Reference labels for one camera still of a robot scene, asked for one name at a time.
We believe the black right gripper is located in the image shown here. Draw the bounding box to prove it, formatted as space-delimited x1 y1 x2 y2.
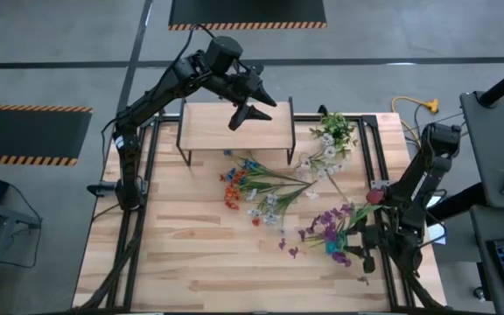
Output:
342 213 401 264

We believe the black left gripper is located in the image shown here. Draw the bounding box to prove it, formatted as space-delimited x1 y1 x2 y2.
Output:
222 64 278 132

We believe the purple flower bunch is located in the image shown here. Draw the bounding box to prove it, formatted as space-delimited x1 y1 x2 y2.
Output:
297 201 382 268

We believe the blue flower bunch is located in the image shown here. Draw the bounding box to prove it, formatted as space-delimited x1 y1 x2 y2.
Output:
220 150 312 187

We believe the white veined flower bunch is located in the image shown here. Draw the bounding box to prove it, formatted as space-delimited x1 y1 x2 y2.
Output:
294 133 352 205

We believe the orange flower bunch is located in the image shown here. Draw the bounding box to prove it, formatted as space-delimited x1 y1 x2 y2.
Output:
221 169 264 227

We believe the red round object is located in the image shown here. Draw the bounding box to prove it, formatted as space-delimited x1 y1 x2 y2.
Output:
366 187 387 206

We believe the black floor mat striped edge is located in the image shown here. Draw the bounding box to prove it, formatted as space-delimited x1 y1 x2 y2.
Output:
167 0 328 32
0 103 94 167

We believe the grey desk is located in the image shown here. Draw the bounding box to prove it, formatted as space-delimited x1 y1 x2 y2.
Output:
469 204 504 315

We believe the grey side table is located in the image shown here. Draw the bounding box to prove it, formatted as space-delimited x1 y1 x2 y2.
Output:
458 89 504 212

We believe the wooden shelf with black frame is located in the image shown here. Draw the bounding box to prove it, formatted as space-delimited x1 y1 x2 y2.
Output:
175 96 298 167

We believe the silver corner bracket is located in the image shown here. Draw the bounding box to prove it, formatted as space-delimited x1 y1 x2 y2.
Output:
368 178 394 191

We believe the black metal table frame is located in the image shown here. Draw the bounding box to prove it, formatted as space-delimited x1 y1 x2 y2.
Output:
102 112 417 312

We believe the yellow extension cable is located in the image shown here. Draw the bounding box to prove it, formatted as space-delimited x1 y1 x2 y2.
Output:
390 95 440 148

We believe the black cable bundle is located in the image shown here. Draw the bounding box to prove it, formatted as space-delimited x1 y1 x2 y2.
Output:
76 205 146 311

